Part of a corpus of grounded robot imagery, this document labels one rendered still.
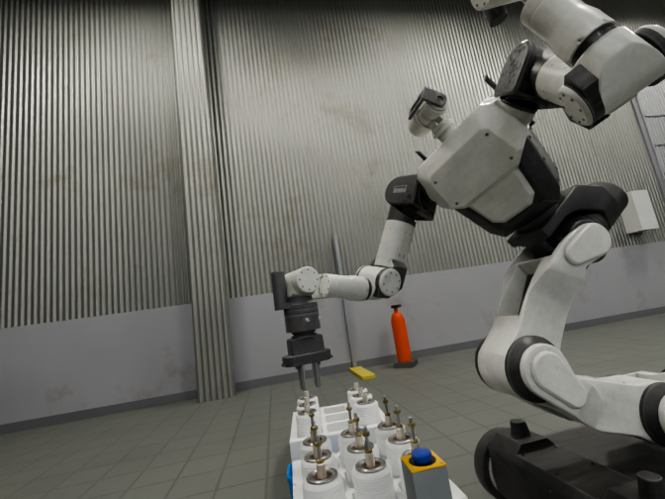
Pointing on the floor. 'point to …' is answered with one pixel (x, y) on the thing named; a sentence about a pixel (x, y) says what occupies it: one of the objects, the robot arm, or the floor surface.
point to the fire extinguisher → (401, 341)
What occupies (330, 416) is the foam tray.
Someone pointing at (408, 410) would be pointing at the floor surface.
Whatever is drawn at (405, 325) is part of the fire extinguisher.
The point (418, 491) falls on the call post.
